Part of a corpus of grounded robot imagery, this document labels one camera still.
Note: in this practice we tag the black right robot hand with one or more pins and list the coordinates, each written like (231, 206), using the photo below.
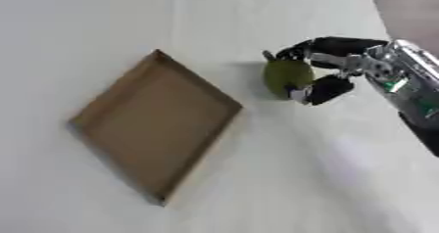
(334, 47)

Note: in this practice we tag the green toy fruit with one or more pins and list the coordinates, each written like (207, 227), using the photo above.
(286, 75)

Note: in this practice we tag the tan cardboard box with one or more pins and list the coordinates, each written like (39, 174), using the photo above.
(157, 122)

